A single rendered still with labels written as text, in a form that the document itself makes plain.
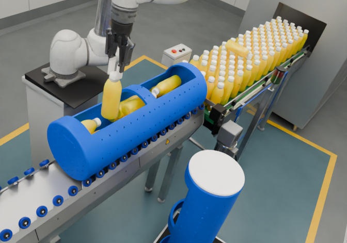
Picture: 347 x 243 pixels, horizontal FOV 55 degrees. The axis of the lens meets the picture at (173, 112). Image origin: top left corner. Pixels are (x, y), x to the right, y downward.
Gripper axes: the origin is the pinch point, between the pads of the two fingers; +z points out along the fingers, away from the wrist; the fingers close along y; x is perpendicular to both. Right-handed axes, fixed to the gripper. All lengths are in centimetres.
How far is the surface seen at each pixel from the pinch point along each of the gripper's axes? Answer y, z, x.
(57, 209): 6, 57, -29
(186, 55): -32, 40, 101
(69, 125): -6.5, 26.0, -14.8
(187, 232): 46, 81, 21
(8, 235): 6, 54, -49
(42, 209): 5, 52, -35
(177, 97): 4, 29, 44
